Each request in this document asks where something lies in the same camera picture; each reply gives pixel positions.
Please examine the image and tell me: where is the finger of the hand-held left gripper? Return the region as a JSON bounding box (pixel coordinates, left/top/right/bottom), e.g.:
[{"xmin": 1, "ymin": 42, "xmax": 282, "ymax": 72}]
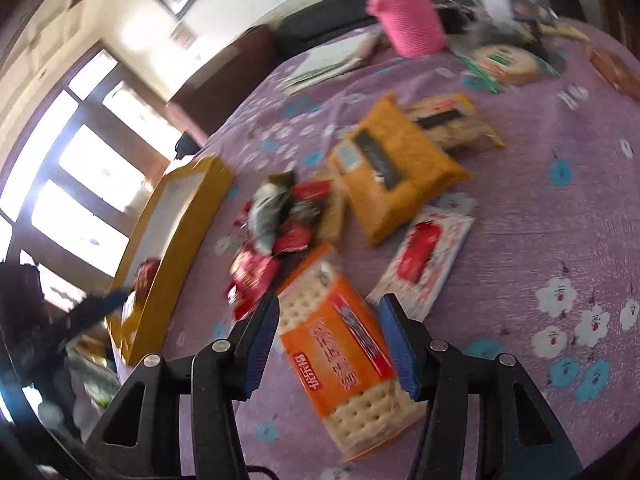
[{"xmin": 62, "ymin": 286, "xmax": 137, "ymax": 333}]

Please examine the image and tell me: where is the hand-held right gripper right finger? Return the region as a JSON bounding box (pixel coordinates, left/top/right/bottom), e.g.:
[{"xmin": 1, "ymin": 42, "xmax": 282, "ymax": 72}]
[{"xmin": 377, "ymin": 292, "xmax": 586, "ymax": 480}]

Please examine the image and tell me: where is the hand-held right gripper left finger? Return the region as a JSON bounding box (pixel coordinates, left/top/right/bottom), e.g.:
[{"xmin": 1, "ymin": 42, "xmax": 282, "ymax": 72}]
[{"xmin": 85, "ymin": 292, "xmax": 281, "ymax": 480}]

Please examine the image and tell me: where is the red candy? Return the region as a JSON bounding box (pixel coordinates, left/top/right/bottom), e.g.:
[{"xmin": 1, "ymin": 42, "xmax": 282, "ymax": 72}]
[
  {"xmin": 291, "ymin": 179, "xmax": 334, "ymax": 202},
  {"xmin": 226, "ymin": 251, "xmax": 282, "ymax": 313},
  {"xmin": 131, "ymin": 258, "xmax": 162, "ymax": 307},
  {"xmin": 272, "ymin": 226, "xmax": 315, "ymax": 255}
]

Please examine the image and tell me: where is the orange cracker packet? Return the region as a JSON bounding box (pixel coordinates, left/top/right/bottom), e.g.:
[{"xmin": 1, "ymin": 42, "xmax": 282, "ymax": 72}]
[{"xmin": 276, "ymin": 244, "xmax": 427, "ymax": 462}]

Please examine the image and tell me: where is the green red snack packet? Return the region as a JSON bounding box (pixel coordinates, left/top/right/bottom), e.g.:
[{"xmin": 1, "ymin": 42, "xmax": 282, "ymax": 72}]
[{"xmin": 67, "ymin": 332, "xmax": 121, "ymax": 409}]

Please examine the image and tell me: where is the yellow cardboard box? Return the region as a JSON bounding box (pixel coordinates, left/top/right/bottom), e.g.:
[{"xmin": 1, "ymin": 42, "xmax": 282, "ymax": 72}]
[{"xmin": 106, "ymin": 154, "xmax": 234, "ymax": 367}]

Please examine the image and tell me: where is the yellow snack packet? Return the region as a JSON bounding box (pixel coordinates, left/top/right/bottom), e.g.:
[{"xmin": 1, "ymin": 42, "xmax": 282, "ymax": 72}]
[{"xmin": 326, "ymin": 94, "xmax": 472, "ymax": 247}]

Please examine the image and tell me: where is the white red snack packet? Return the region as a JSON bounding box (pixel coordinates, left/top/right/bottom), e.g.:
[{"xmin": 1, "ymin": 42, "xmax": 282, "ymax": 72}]
[{"xmin": 366, "ymin": 206, "xmax": 477, "ymax": 322}]

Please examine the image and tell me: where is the window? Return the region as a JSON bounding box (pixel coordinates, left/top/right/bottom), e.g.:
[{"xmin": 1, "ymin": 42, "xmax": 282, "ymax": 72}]
[{"xmin": 0, "ymin": 47, "xmax": 172, "ymax": 288}]

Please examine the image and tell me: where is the purple floral tablecloth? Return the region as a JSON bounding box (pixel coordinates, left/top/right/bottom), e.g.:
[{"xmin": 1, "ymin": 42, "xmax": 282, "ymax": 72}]
[{"xmin": 162, "ymin": 15, "xmax": 640, "ymax": 480}]

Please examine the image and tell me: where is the clear beige cracker packet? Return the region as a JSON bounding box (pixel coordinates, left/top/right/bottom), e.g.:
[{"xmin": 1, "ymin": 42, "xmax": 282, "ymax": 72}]
[{"xmin": 404, "ymin": 91, "xmax": 507, "ymax": 155}]

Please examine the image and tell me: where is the brown armchair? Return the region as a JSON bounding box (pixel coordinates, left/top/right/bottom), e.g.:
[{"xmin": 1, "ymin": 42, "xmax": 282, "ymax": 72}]
[{"xmin": 166, "ymin": 22, "xmax": 282, "ymax": 147}]

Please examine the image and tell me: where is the stack of white papers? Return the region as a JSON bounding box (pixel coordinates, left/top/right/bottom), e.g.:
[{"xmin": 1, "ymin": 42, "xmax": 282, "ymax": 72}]
[{"xmin": 281, "ymin": 34, "xmax": 372, "ymax": 95}]

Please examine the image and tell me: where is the round cookie packet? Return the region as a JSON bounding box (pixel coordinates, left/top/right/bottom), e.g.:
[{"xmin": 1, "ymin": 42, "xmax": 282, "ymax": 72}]
[{"xmin": 459, "ymin": 42, "xmax": 545, "ymax": 92}]

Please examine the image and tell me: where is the pink knitted bottle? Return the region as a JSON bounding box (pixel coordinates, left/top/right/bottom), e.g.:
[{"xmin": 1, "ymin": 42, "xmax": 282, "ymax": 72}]
[{"xmin": 359, "ymin": 0, "xmax": 449, "ymax": 59}]

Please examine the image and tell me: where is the black sofa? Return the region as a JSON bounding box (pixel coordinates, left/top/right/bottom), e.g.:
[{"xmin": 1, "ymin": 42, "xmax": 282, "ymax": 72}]
[{"xmin": 276, "ymin": 0, "xmax": 587, "ymax": 58}]

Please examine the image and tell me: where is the brown snack packet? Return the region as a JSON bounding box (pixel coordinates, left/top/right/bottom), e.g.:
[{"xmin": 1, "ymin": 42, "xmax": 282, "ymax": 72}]
[{"xmin": 584, "ymin": 41, "xmax": 640, "ymax": 102}]

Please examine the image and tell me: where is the white cup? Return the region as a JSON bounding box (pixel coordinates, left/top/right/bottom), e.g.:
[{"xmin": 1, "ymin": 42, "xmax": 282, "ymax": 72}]
[{"xmin": 477, "ymin": 0, "xmax": 517, "ymax": 22}]

